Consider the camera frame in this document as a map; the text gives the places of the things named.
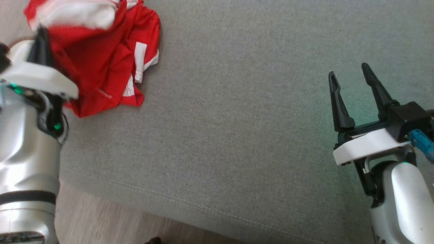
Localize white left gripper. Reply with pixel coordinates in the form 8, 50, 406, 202
0, 26, 79, 100

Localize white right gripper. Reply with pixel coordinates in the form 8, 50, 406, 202
328, 63, 412, 166

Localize red basketball jersey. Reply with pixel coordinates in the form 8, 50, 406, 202
24, 0, 136, 68

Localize red shorts with white stripe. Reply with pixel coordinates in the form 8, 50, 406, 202
51, 3, 161, 118

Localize grey fabric sofa cushion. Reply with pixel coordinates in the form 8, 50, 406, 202
58, 0, 434, 244

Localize blue right camera connector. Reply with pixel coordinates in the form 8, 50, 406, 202
408, 129, 434, 162

